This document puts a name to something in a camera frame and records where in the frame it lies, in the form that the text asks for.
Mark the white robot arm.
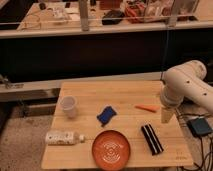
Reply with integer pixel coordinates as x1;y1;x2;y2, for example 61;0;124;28
160;60;213;123

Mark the orange carrot piece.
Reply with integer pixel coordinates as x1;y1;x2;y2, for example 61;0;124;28
135;105;160;113

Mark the black power box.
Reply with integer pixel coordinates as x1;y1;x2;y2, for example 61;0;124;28
187;118;213;137

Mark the blue sponge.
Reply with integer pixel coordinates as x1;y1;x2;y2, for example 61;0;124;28
97;106;116;127

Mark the orange round plate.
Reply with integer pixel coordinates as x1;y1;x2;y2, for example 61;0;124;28
92;130;131;171

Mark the red orange cloth pile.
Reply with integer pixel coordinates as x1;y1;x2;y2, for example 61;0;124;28
125;2;146;23

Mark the black bag on shelf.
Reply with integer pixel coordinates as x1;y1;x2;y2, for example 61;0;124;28
102;10;124;25

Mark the white plastic bottle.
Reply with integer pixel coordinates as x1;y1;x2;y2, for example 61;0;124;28
45;131;85;145

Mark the grey metal post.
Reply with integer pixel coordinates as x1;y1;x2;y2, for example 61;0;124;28
78;0;89;31

